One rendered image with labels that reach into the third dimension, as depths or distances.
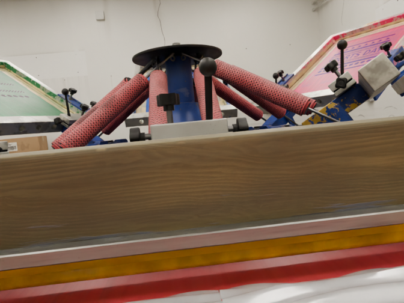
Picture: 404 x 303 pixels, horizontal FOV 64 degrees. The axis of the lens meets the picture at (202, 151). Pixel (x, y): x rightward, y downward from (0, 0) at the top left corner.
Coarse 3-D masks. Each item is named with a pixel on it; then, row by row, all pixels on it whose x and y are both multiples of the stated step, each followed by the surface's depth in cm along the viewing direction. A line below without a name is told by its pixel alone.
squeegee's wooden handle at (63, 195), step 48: (144, 144) 23; (192, 144) 23; (240, 144) 23; (288, 144) 23; (336, 144) 23; (384, 144) 24; (0, 192) 22; (48, 192) 22; (96, 192) 22; (144, 192) 23; (192, 192) 23; (240, 192) 23; (288, 192) 23; (336, 192) 24; (384, 192) 24; (0, 240) 22; (48, 240) 22
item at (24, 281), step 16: (320, 240) 25; (336, 240) 25; (352, 240) 25; (368, 240) 25; (384, 240) 25; (400, 240) 25; (192, 256) 24; (208, 256) 24; (224, 256) 24; (240, 256) 24; (256, 256) 25; (272, 256) 25; (48, 272) 24; (64, 272) 24; (80, 272) 24; (96, 272) 24; (112, 272) 24; (128, 272) 24; (144, 272) 24; (0, 288) 23; (16, 288) 24
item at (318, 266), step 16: (288, 256) 26; (304, 256) 26; (320, 256) 26; (336, 256) 25; (352, 256) 25; (368, 256) 25; (384, 256) 25; (400, 256) 24; (224, 272) 24; (240, 272) 24; (256, 272) 24; (272, 272) 24; (288, 272) 23; (304, 272) 23; (320, 272) 23; (336, 272) 23; (352, 272) 23; (224, 288) 22
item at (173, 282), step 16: (160, 272) 25; (176, 272) 25; (192, 272) 25; (208, 272) 25; (32, 288) 25; (48, 288) 25; (64, 288) 24; (80, 288) 24; (96, 288) 24; (112, 288) 24; (128, 288) 23; (144, 288) 23; (160, 288) 23; (176, 288) 23; (192, 288) 22; (208, 288) 22
